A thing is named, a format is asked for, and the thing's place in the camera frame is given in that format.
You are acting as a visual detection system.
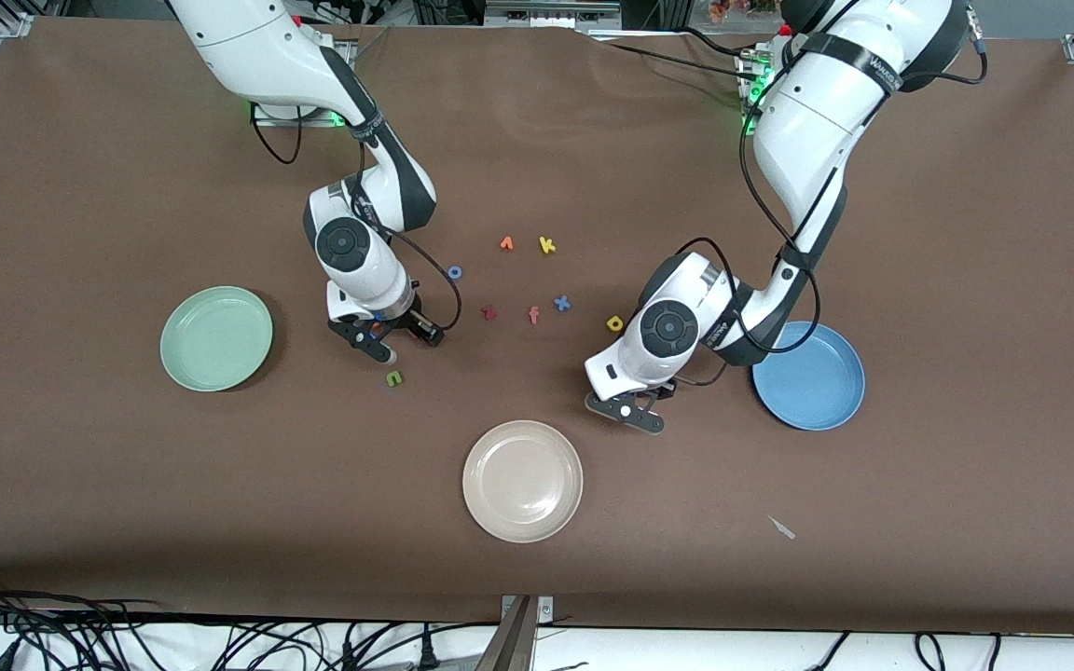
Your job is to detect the blue plate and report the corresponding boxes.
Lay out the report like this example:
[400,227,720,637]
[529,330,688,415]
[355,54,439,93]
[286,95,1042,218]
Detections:
[751,321,866,431]

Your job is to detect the beige plate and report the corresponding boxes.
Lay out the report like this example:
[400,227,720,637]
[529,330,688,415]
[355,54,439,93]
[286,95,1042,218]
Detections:
[462,420,585,544]

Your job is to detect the green plate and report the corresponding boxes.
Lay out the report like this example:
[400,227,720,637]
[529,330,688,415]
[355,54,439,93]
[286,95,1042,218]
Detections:
[160,285,274,392]

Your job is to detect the brown table cover sheet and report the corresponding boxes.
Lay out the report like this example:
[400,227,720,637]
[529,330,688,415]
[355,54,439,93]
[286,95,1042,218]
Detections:
[0,17,1074,637]

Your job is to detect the aluminium profile bar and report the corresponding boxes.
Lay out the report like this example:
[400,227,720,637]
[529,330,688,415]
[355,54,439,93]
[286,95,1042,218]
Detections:
[475,596,538,671]

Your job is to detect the grey metal box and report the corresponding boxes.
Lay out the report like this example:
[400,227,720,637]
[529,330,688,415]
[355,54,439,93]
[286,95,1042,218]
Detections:
[484,0,624,31]

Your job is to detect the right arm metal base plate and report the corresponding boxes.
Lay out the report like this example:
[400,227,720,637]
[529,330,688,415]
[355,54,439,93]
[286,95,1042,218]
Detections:
[251,101,353,128]

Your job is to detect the small metal bracket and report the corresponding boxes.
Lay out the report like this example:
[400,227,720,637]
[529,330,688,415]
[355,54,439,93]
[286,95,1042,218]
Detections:
[500,595,555,625]

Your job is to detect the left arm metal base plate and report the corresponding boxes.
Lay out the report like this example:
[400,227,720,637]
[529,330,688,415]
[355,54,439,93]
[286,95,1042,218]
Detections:
[735,42,785,136]

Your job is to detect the thin black table cable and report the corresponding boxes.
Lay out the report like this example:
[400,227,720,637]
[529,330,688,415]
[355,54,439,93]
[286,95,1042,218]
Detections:
[588,26,762,80]

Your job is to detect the black floor cable tangle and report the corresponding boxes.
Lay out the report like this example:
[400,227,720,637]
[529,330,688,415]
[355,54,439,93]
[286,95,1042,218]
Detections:
[0,573,501,671]

